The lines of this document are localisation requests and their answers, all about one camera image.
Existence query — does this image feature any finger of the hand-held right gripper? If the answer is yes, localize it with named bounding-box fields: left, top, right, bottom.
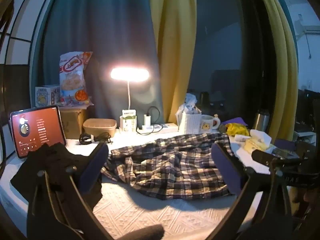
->
left=251, top=149, right=300, bottom=167

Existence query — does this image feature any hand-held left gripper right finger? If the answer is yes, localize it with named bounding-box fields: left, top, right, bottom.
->
left=207, top=142, right=293, bottom=240

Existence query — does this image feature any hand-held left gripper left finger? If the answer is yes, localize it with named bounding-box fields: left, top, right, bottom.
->
left=27, top=142, right=113, bottom=240

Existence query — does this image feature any plaid flannel shirt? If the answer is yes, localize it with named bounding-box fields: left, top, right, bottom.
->
left=101, top=132, right=247, bottom=200

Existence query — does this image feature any person's right hand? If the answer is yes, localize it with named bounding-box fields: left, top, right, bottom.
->
left=294, top=188, right=320, bottom=205

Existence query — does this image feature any yellow tissue pack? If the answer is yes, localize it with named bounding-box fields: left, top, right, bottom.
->
left=244, top=129, right=272, bottom=153

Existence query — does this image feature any steel thermos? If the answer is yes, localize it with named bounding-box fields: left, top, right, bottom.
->
left=252, top=109, right=271, bottom=132

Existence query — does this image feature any brown lidded food container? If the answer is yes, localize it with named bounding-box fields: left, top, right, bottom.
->
left=82, top=118, right=117, bottom=138

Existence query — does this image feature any yellow cartoon bag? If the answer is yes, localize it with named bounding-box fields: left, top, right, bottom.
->
left=226, top=123, right=250, bottom=137

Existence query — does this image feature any black cloth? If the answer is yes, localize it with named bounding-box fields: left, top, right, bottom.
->
left=10, top=142, right=103, bottom=230

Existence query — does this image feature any white cartoon bear mug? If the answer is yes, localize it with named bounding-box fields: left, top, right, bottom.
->
left=200, top=114, right=221, bottom=132

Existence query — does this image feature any purple cloth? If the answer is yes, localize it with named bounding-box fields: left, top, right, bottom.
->
left=221, top=117, right=248, bottom=128

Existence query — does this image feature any cardboard box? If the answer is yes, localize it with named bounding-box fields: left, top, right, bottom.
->
left=59, top=105, right=88, bottom=139

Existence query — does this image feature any white perforated basket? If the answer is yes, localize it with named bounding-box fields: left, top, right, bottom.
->
left=179, top=111, right=202, bottom=135

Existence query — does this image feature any green and white carton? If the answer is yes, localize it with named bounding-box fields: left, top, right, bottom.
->
left=119, top=109, right=138, bottom=132

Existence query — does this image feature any tablet with red screen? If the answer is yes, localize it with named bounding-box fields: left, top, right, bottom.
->
left=10, top=105, right=67, bottom=159

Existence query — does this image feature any white power strip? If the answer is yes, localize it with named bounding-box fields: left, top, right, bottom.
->
left=137, top=122, right=179, bottom=134

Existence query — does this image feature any small white printed box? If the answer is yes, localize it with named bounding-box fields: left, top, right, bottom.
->
left=35, top=85, right=62, bottom=108

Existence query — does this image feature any white snack bag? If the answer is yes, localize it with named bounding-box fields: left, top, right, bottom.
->
left=59, top=51, right=93, bottom=103

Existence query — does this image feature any white desk lamp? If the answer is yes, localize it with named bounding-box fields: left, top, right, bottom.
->
left=111, top=67, right=150, bottom=112

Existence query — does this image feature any yellow curtain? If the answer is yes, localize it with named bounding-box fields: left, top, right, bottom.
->
left=147, top=0, right=198, bottom=130
left=252, top=0, right=299, bottom=143

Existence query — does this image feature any white air conditioner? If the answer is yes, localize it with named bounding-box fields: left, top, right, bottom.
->
left=295, top=20, right=320, bottom=34

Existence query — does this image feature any teal curtain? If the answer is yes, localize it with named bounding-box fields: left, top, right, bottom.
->
left=42, top=0, right=165, bottom=130

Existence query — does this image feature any coiled black cable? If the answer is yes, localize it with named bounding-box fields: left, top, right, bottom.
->
left=79, top=132, right=113, bottom=145

